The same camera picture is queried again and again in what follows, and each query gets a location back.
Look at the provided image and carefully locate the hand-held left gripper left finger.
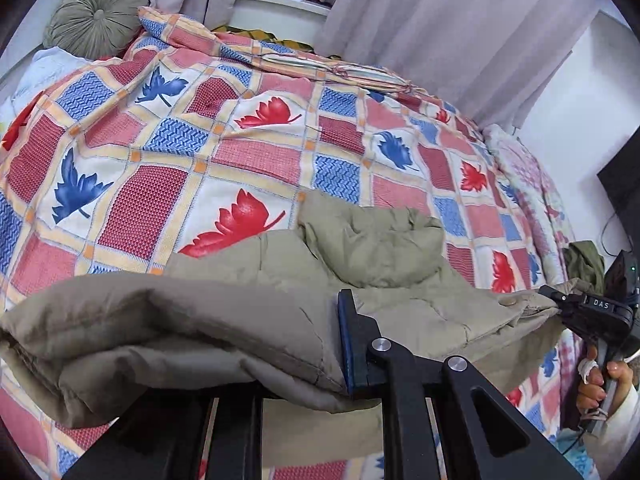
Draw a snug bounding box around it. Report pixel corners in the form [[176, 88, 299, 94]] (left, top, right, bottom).
[[62, 394, 264, 480]]

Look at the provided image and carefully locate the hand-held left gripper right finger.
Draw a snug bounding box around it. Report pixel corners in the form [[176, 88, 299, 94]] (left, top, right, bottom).
[[337, 289, 583, 480]]

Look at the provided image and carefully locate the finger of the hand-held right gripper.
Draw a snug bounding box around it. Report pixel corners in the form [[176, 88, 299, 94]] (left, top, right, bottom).
[[538, 285, 582, 314]]

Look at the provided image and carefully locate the khaki puffer jacket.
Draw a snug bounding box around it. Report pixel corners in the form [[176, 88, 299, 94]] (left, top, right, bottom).
[[0, 190, 563, 461]]

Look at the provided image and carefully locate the person's right forearm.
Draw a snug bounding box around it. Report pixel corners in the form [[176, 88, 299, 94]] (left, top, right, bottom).
[[605, 380, 640, 446]]

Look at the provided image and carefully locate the person's right hand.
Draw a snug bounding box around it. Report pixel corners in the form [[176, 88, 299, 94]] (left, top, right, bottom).
[[575, 357, 636, 419]]

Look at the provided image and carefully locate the olive green garment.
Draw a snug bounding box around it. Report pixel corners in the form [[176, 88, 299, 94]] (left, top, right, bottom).
[[562, 240, 606, 282]]

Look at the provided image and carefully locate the pink floral quilt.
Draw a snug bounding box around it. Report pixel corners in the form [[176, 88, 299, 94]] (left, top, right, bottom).
[[482, 125, 576, 281]]

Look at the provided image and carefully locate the black monitor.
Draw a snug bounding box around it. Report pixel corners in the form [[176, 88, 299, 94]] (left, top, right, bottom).
[[597, 130, 640, 241]]

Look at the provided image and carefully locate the leaf-print checked quilt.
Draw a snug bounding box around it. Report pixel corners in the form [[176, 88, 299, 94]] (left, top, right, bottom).
[[0, 7, 576, 480]]

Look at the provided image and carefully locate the striped folded cloth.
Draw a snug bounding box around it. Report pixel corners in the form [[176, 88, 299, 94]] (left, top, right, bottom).
[[260, 50, 416, 96]]

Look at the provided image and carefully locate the wide grey curtain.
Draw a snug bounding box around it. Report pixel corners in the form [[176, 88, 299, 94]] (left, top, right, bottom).
[[312, 0, 613, 131]]

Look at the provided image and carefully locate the light blue floral sheet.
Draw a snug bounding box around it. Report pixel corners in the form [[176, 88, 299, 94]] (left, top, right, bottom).
[[0, 47, 96, 131]]

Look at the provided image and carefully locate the round green pleated cushion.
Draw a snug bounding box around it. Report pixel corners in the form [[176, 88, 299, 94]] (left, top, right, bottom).
[[42, 0, 151, 58]]

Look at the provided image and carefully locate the black cable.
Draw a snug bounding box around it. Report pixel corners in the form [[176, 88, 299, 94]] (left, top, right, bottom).
[[601, 212, 622, 257]]

